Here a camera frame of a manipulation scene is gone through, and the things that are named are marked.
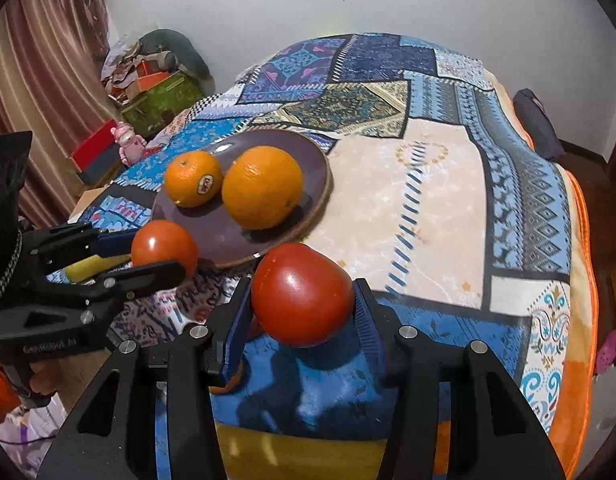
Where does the dark fabric bag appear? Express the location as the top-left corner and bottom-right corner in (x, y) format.
(513, 88), (566, 161)

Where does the brown cardboard piece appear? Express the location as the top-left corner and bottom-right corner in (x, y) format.
(68, 187), (111, 223)

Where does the pink toy figure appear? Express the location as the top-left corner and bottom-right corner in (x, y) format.
(110, 121), (149, 165)

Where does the yellow sugarcane piece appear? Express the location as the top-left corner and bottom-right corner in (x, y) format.
(63, 254), (131, 283)

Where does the green patterned box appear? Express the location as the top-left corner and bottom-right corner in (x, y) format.
(120, 72), (206, 138)

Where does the large red tomato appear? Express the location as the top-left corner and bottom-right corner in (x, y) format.
(251, 242), (355, 348)

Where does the red box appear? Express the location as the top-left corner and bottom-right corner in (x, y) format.
(70, 120), (121, 171)

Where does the dark grey box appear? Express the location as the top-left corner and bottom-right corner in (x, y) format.
(78, 147), (125, 184)

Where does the grey plush cushion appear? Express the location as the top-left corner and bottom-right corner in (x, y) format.
(138, 29), (212, 81)

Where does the large orange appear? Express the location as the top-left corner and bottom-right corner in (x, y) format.
(221, 146), (304, 231)

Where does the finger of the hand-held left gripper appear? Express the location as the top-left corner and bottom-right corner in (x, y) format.
(23, 222), (139, 273)
(78, 259), (186, 313)

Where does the small orange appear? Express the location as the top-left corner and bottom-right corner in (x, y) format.
(131, 220), (199, 278)

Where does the orange with sticker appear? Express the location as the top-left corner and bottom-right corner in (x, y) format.
(163, 150), (224, 208)

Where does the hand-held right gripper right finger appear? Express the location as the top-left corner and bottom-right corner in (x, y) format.
(353, 277), (581, 480)

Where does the patchwork printed blanket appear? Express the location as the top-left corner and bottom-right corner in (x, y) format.
(0, 34), (599, 480)

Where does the pink slipper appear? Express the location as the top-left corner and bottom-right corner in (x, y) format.
(595, 330), (616, 376)

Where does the brown round plate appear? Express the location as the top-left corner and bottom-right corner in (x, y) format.
(151, 129), (334, 268)

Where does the pile of papers and boxes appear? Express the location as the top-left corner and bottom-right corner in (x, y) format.
(100, 35), (181, 106)

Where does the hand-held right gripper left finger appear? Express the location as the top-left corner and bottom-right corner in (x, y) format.
(35, 277), (254, 480)

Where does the striped brown curtain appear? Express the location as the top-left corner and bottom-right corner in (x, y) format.
(0, 0), (114, 221)

